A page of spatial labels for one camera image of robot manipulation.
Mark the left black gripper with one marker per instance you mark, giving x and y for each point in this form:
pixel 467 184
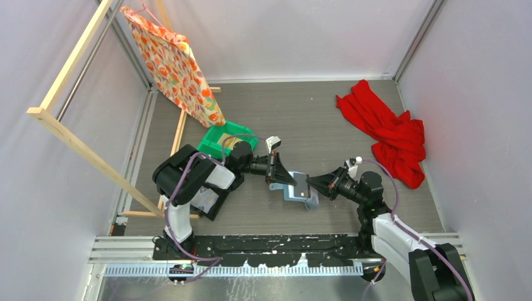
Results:
pixel 278 173

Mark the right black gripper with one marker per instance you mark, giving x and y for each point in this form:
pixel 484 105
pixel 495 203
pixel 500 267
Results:
pixel 329 184

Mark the grey credit card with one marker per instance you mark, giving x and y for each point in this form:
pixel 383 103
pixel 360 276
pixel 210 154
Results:
pixel 301 189

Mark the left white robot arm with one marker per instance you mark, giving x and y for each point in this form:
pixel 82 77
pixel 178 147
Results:
pixel 181 177

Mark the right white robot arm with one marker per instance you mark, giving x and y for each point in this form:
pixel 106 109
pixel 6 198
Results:
pixel 433 270

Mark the green plastic bin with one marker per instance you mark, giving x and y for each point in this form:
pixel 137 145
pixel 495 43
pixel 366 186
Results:
pixel 230 134

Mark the black tray with paper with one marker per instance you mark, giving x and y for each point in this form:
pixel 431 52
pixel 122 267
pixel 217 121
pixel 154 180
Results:
pixel 208 201

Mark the red cloth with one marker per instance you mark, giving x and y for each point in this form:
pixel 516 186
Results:
pixel 400 139

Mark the floral orange fabric bag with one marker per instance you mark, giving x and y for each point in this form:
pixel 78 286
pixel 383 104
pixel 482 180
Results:
pixel 170 61

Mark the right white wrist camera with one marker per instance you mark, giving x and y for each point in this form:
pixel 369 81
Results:
pixel 351 165

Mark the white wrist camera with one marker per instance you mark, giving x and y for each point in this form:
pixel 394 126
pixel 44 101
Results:
pixel 351 165
pixel 272 143

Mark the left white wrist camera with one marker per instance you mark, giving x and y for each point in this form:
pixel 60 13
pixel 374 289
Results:
pixel 272 143

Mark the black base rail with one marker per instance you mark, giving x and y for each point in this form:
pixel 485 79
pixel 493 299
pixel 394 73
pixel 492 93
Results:
pixel 329 250

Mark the wooden frame rack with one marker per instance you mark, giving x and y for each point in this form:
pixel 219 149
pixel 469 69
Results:
pixel 43 113

